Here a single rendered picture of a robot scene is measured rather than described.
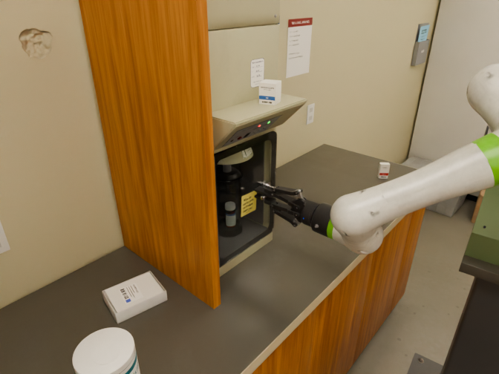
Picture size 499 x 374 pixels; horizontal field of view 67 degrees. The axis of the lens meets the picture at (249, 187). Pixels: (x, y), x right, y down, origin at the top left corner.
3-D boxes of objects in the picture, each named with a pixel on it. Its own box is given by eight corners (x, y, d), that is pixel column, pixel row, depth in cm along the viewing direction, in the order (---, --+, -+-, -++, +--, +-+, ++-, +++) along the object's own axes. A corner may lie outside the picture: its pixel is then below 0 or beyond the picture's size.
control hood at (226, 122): (204, 150, 103) (202, 114, 99) (276, 122, 125) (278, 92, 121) (235, 161, 97) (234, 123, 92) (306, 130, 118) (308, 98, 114)
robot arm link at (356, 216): (491, 196, 88) (467, 159, 94) (496, 171, 79) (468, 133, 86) (344, 250, 97) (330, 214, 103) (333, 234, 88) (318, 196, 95)
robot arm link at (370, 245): (376, 266, 104) (393, 231, 107) (367, 251, 95) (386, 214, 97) (331, 245, 113) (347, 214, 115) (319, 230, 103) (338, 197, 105)
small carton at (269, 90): (258, 103, 108) (258, 82, 106) (264, 99, 113) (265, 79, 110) (275, 105, 107) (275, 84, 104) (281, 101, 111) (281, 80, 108)
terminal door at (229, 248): (214, 269, 123) (208, 156, 105) (272, 230, 144) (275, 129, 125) (215, 270, 123) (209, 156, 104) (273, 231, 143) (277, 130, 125)
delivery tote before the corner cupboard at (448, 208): (388, 198, 369) (394, 167, 353) (406, 184, 396) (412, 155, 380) (453, 221, 332) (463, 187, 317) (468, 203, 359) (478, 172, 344)
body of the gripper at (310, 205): (323, 222, 117) (298, 212, 123) (325, 199, 113) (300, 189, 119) (310, 233, 112) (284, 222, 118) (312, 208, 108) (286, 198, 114)
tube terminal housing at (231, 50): (165, 251, 140) (137, 26, 104) (226, 217, 161) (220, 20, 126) (212, 282, 125) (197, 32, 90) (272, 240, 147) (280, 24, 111)
